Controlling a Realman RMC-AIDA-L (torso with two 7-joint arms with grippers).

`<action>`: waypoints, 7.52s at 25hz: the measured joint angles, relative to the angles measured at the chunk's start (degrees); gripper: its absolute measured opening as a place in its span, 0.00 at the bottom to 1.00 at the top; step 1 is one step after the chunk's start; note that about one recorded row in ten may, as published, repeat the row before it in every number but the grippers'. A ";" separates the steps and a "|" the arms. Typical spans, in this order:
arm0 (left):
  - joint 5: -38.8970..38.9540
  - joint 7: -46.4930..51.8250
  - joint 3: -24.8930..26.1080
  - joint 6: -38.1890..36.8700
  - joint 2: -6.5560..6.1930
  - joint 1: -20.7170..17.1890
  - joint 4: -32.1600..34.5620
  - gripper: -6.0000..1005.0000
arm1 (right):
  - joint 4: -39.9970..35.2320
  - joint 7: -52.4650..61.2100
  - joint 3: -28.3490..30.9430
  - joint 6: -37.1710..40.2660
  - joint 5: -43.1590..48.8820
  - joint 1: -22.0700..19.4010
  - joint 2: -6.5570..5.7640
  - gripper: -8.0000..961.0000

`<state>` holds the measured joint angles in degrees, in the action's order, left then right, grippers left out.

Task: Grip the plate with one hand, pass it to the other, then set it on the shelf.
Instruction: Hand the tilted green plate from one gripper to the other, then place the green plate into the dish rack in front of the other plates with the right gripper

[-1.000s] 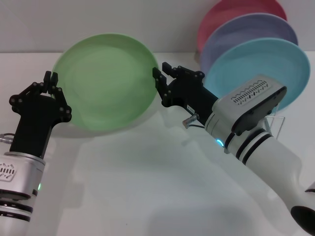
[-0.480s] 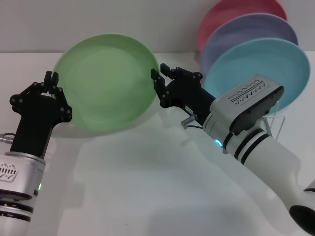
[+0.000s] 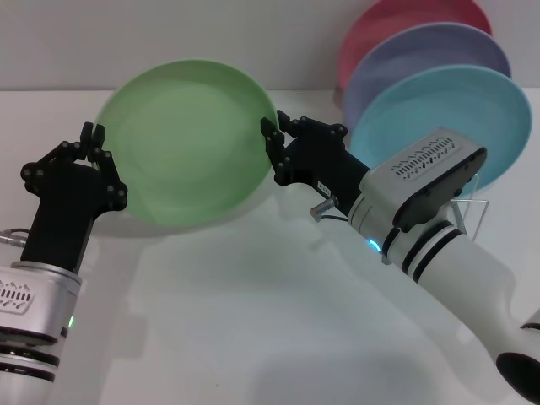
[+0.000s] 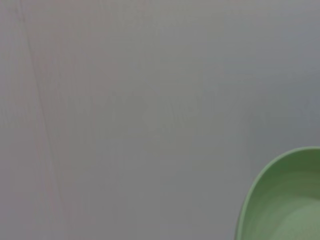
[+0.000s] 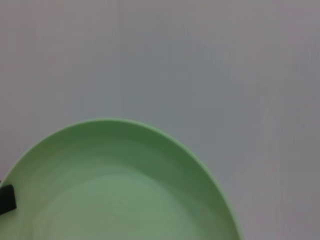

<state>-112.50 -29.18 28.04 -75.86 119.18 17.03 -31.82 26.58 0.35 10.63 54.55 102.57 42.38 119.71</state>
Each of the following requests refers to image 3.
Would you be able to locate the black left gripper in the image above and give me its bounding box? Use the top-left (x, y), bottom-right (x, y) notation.
top-left (19, 121), bottom-right (129, 273)

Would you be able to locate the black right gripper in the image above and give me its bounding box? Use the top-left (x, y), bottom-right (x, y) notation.
top-left (259, 110), bottom-right (371, 221)

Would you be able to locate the green round plastic plate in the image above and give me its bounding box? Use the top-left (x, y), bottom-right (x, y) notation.
top-left (93, 58), bottom-right (279, 229)

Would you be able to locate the pink round plastic plate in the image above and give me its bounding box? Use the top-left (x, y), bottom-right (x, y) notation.
top-left (337, 0), bottom-right (494, 92)

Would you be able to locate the purple round plastic plate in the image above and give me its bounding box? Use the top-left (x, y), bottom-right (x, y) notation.
top-left (342, 21), bottom-right (512, 130)

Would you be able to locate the blue round plastic plate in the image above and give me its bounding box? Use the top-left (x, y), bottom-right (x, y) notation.
top-left (349, 63), bottom-right (533, 197)

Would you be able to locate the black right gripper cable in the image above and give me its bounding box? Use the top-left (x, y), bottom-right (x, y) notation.
top-left (309, 195), bottom-right (352, 223)

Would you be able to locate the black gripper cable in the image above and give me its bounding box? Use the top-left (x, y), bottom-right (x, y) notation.
top-left (309, 195), bottom-right (352, 223)
top-left (0, 227), bottom-right (31, 246)

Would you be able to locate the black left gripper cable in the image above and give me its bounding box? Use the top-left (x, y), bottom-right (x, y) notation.
top-left (0, 227), bottom-right (31, 246)

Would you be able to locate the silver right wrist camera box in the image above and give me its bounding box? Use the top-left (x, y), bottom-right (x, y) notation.
top-left (361, 126), bottom-right (489, 234)

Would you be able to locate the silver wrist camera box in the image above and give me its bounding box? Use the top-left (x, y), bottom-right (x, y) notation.
top-left (361, 126), bottom-right (489, 234)
top-left (0, 267), bottom-right (71, 346)

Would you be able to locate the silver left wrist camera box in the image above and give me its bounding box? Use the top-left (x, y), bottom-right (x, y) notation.
top-left (0, 267), bottom-right (71, 346)

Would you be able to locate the silver wire plate rack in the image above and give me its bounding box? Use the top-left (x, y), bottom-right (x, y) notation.
top-left (450, 171), bottom-right (490, 242)

